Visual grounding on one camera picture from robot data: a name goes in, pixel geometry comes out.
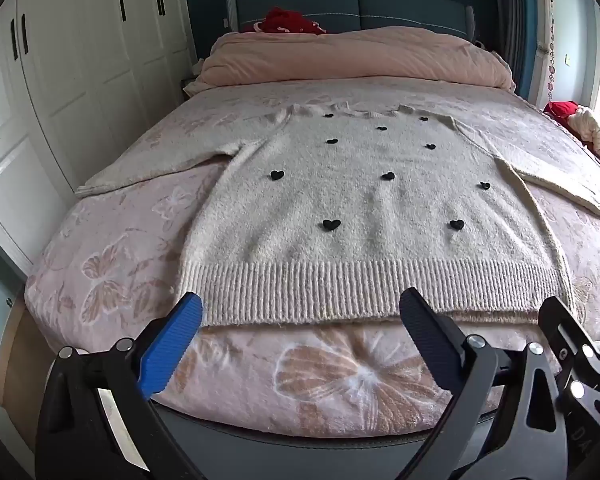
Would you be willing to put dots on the dark grey bed frame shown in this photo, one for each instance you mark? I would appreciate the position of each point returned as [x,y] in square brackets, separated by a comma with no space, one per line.
[280,432]

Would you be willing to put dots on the pink folded duvet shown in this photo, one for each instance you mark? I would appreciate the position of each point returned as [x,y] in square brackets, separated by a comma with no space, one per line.
[360,57]

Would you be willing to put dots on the white wardrobe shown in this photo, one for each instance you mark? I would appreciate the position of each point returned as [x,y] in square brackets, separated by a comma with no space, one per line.
[80,85]

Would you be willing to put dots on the cream sweater with black hearts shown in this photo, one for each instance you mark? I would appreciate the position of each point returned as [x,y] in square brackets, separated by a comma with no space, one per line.
[355,200]

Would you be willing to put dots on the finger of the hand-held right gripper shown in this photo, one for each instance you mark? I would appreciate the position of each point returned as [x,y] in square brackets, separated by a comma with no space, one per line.
[570,340]

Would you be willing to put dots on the cream crumpled cloth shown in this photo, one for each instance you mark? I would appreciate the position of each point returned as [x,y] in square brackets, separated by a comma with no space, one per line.
[597,135]

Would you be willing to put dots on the small red cloth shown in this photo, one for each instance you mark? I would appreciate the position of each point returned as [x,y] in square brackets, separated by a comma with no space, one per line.
[561,112]

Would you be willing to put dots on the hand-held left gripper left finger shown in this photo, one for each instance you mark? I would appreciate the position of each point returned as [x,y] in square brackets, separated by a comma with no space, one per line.
[172,345]

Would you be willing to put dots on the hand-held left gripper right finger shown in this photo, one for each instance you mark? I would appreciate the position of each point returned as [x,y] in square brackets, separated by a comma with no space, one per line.
[430,345]

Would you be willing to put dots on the blue padded headboard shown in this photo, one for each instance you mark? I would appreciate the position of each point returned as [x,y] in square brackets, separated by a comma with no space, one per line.
[405,5]

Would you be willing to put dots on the grey-blue curtain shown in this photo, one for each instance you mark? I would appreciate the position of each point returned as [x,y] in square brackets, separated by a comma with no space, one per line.
[517,25]

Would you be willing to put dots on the pink butterfly blanket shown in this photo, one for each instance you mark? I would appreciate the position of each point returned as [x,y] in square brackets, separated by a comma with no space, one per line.
[330,375]

